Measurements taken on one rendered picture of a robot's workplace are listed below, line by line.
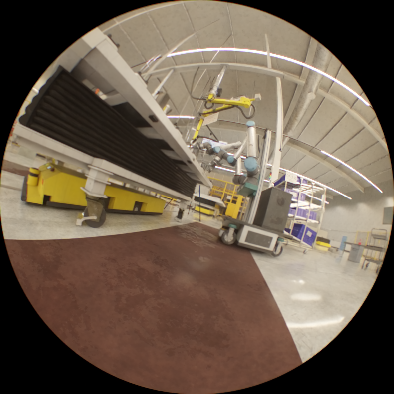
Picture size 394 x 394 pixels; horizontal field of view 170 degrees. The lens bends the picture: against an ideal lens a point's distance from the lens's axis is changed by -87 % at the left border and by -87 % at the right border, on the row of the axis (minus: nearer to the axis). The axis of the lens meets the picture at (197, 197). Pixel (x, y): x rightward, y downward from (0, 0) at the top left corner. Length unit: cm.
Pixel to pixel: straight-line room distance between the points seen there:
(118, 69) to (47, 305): 82
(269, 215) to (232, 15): 997
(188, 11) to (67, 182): 1024
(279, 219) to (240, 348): 153
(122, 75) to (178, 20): 1009
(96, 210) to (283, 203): 186
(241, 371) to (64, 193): 120
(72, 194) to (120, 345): 95
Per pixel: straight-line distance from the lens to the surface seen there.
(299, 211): 332
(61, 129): 86
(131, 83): 73
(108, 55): 69
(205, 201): 635
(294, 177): 320
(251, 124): 183
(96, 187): 85
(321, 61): 811
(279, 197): 176
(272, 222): 172
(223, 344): 45
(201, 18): 1031
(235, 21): 1008
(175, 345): 40
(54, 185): 104
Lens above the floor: 35
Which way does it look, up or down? 3 degrees up
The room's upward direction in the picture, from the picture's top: 18 degrees clockwise
